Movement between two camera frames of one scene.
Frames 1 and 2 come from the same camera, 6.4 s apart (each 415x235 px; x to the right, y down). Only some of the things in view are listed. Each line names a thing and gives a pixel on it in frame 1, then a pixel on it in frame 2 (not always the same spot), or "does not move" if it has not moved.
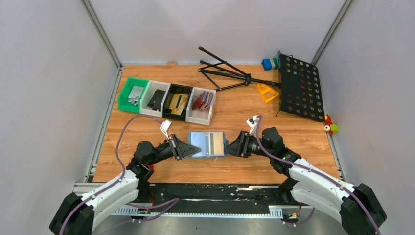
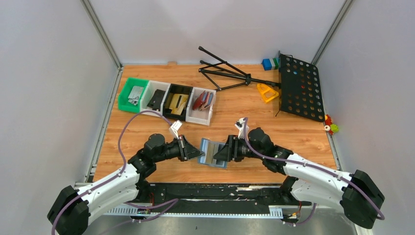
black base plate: (195, 195) does not move
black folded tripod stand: (226, 68) does not move
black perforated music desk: (300, 89) does not move
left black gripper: (182, 150) does not move
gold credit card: (218, 143) -> (212, 149)
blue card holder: (211, 143) -> (211, 148)
